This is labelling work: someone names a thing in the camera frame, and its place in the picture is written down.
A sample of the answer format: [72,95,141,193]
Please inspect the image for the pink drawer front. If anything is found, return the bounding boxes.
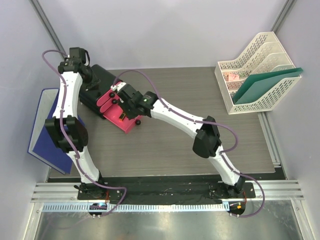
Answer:
[103,104,142,134]

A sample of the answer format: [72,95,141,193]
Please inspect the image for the black drawer organizer cabinet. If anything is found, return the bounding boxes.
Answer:
[79,64,116,119]

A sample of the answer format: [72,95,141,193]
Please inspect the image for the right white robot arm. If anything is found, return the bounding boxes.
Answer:
[111,82,245,198]

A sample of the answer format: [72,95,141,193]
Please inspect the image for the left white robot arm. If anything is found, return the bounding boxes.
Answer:
[44,47,107,200]

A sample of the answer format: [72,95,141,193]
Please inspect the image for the blue binder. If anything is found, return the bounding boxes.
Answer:
[26,87,76,175]

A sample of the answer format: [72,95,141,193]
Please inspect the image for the pink paper note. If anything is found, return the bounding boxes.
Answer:
[226,73,240,82]

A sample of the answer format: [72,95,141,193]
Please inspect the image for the green folder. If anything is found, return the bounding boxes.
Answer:
[232,67,303,105]

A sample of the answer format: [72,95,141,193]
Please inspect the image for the white mesh file rack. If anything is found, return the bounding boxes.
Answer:
[214,31,303,115]

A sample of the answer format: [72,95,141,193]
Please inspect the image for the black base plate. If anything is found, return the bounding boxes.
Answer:
[76,176,256,201]

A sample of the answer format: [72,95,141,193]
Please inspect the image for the slotted cable duct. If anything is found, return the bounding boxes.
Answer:
[42,202,230,213]

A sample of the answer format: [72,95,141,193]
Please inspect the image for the aluminium rail frame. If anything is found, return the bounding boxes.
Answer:
[31,180,304,205]

